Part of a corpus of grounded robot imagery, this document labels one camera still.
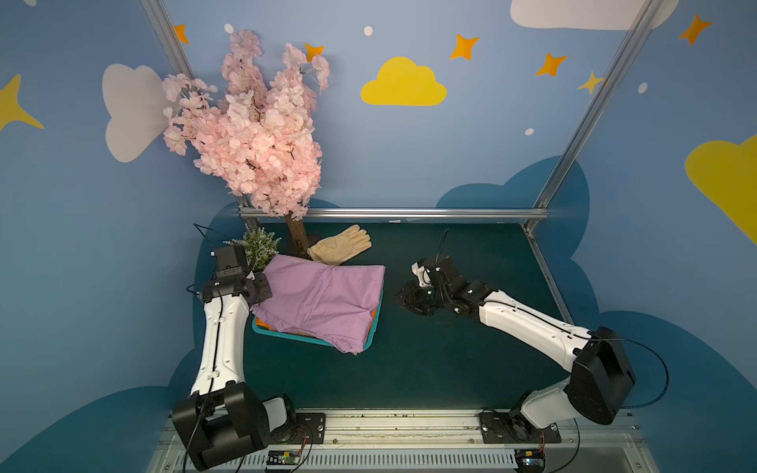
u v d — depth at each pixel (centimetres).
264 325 81
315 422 75
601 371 42
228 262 60
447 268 63
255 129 60
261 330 81
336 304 80
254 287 72
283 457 72
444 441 74
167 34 72
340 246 115
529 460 73
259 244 91
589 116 88
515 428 66
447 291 63
